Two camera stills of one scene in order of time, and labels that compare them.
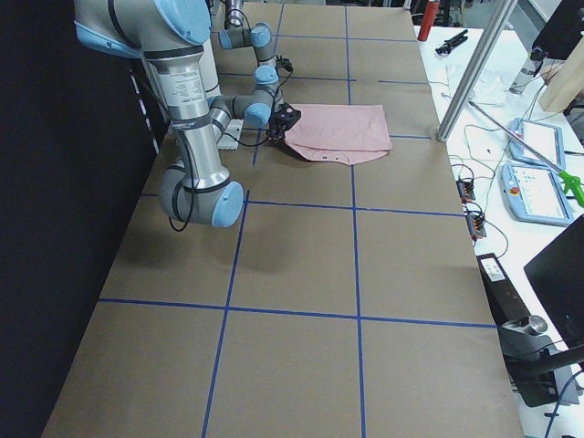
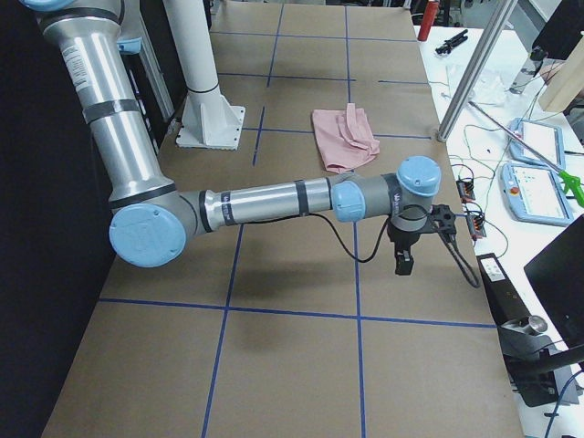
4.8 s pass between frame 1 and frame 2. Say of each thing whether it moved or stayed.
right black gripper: moved
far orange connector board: stayed
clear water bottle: stayed
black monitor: stayed
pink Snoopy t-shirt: moved
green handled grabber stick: stayed
